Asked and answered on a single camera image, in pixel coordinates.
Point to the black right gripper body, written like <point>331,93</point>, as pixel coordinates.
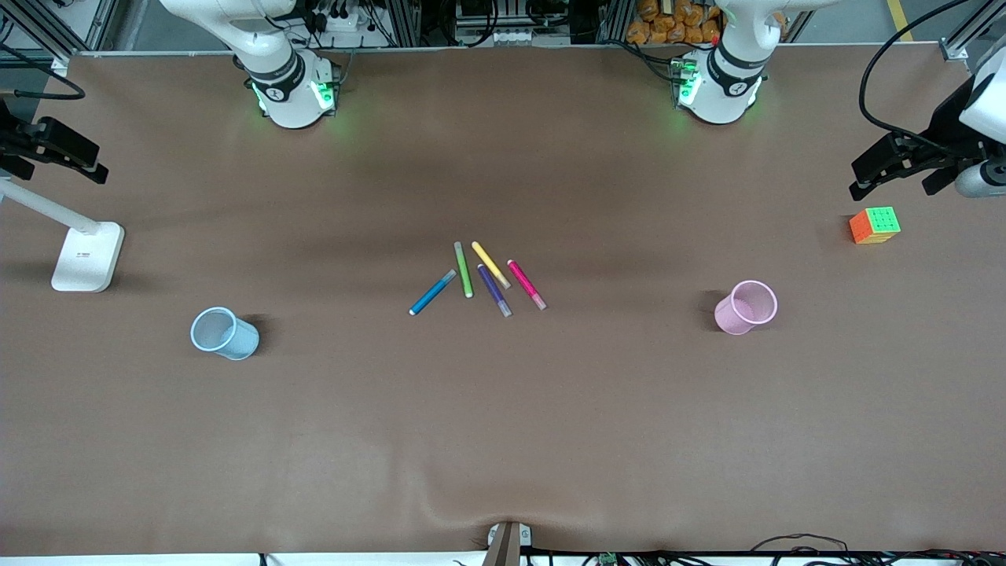
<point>17,138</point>

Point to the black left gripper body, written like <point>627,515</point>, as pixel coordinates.
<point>945,118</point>

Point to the pink marker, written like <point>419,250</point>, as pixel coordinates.
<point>525,283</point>

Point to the blue marker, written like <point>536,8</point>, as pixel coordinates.
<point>432,292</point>

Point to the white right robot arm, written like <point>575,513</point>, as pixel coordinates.
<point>283,86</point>

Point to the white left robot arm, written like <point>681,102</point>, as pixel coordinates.
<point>727,79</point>

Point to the colourful puzzle cube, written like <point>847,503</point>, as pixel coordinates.
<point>880,224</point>

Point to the white lamp stand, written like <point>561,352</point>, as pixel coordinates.
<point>86,259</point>

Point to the pink mesh cup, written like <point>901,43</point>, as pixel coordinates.
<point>735,318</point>

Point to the blue mesh cup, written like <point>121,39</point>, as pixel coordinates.
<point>236,342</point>

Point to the orange snack bag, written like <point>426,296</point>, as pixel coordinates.
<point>668,23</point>

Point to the white power strip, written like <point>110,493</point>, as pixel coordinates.
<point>338,20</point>

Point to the yellow marker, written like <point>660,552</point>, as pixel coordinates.
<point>490,264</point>

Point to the purple marker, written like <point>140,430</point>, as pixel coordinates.
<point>494,290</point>

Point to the green marker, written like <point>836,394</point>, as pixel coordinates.
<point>464,270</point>

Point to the white connector block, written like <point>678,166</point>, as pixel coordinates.
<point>495,37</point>

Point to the small green circuit board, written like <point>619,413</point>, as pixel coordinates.
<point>607,560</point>

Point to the aluminium frame post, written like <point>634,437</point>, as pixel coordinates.
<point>971,27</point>
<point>47,23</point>

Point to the metal table edge bracket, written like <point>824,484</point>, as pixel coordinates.
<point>507,542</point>

